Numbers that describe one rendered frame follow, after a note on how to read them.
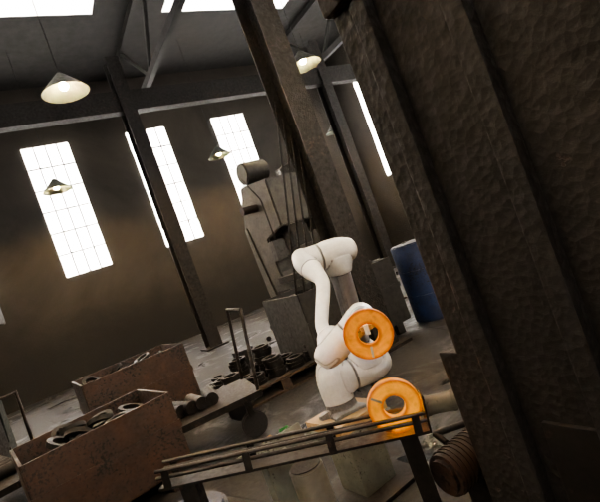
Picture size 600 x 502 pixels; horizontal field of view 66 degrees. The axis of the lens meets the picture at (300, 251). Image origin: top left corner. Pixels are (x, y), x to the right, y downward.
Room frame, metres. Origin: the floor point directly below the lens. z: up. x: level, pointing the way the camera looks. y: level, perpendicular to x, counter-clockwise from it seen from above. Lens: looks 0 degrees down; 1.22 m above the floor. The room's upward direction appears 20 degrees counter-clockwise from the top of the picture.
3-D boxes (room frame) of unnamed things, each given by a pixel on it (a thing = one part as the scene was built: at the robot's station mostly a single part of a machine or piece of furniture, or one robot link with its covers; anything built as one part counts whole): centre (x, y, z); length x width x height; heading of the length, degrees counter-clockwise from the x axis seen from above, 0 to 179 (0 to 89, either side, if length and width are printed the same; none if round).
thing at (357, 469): (2.28, 0.07, 0.16); 0.40 x 0.40 x 0.31; 33
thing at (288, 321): (5.13, -0.14, 0.43); 1.23 x 0.93 x 0.87; 119
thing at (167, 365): (4.83, 2.12, 0.38); 1.03 x 0.83 x 0.75; 124
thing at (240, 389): (3.61, 1.23, 0.48); 1.18 x 0.65 x 0.96; 111
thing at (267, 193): (7.22, 0.05, 1.42); 1.43 x 1.22 x 2.85; 36
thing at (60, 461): (3.13, 1.75, 0.33); 0.93 x 0.73 x 0.66; 128
